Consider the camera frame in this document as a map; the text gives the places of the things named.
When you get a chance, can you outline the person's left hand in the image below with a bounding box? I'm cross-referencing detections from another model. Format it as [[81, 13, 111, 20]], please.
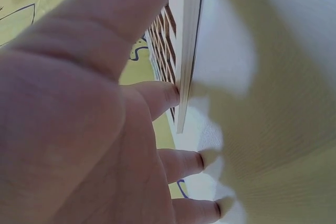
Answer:
[[0, 0, 222, 224]]

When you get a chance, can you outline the white board with brown lattice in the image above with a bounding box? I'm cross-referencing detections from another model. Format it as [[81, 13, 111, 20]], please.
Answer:
[[146, 0, 205, 134]]

